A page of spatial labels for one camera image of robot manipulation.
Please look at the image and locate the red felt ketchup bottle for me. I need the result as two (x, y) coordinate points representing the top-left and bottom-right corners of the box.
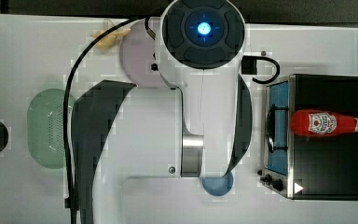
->
(290, 109), (358, 137)

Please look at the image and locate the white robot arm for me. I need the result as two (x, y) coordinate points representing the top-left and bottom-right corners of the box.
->
(70, 0), (252, 224)

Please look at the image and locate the black toaster oven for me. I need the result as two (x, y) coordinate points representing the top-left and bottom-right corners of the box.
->
(258, 75), (358, 201)

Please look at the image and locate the lilac round plate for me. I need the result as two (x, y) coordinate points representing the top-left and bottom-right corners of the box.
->
(119, 20), (165, 88)

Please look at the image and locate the blue cup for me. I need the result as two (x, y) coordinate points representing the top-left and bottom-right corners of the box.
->
(201, 173), (234, 197)

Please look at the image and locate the yellow toy banana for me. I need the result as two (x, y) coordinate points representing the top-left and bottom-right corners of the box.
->
(91, 19), (131, 50)

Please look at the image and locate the green perforated colander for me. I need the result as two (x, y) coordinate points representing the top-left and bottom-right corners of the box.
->
(27, 89), (65, 169)

